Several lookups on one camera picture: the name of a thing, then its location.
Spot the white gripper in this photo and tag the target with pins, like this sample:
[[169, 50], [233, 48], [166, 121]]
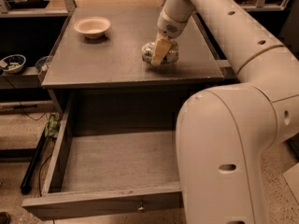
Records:
[[167, 26]]

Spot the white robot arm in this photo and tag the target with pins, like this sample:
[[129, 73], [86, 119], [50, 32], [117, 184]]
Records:
[[222, 131]]

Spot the grey cabinet counter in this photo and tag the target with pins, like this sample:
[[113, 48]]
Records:
[[112, 64]]

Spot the open grey top drawer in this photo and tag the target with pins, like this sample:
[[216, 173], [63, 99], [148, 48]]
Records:
[[106, 160]]

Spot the metal drawer knob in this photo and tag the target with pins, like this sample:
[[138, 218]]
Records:
[[141, 207]]

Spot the beige paper bowl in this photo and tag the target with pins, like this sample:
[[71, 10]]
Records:
[[92, 27]]

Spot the grey side shelf right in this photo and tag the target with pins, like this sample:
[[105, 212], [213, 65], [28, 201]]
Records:
[[226, 69]]

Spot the grey side shelf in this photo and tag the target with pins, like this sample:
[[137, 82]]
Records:
[[26, 79], [226, 69]]

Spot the grey bowl on shelf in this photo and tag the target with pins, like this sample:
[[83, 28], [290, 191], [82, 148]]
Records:
[[43, 64]]

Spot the green chip bag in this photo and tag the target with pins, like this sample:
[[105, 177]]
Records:
[[52, 127]]

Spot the grey side shelf left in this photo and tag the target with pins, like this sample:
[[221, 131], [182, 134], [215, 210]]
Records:
[[26, 79]]

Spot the blue patterned bowl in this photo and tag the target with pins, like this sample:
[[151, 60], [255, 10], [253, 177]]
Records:
[[12, 64]]

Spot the black floor rail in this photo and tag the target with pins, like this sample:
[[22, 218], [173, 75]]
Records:
[[26, 182]]

